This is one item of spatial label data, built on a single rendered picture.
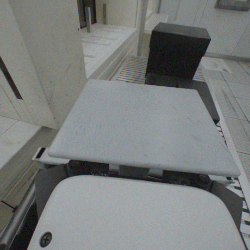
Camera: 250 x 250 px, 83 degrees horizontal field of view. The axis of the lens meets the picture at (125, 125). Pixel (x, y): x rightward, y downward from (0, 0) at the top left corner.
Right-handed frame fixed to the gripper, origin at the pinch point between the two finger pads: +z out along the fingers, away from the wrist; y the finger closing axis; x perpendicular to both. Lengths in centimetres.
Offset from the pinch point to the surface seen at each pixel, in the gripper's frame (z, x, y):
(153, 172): -1.0, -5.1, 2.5
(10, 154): 7.2, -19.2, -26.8
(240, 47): 386, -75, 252
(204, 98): 41, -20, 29
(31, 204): -5.0, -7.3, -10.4
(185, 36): 71, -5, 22
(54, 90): 18.9, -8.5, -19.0
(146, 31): 175, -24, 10
